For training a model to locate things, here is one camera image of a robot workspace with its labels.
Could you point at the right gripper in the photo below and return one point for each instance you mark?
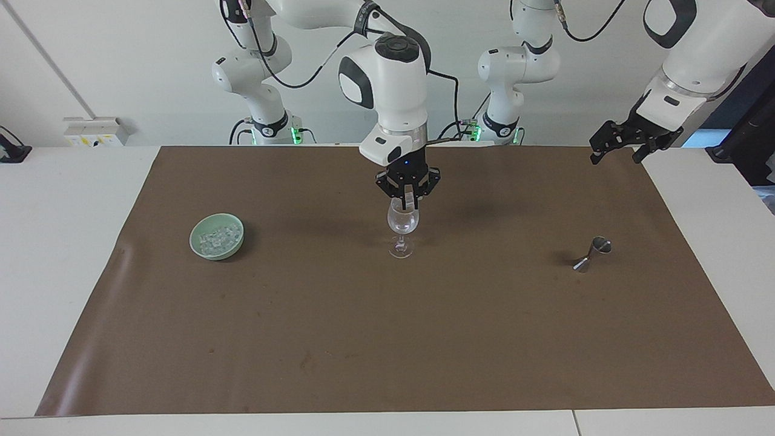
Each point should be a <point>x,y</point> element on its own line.
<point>415,166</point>

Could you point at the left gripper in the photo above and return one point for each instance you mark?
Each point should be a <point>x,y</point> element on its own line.
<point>660,136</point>

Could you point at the clear wine glass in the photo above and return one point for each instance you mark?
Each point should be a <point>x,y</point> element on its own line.
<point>403,224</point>

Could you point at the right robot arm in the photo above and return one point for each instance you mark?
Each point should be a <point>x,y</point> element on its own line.
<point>393,91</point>

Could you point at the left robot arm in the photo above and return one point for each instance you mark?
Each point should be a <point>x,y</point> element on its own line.
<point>696,54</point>

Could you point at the clear ice cubes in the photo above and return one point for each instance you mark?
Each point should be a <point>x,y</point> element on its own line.
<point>217,237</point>

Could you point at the silver metal jigger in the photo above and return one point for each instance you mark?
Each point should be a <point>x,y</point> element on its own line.
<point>599,246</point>

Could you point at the black stand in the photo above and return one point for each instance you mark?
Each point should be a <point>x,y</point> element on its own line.
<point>748,139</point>
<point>12,152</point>

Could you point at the pale green bowl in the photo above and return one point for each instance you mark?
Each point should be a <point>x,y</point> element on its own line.
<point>233,247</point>

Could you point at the white box with yellow marks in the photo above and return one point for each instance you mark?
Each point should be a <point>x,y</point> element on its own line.
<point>97,132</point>

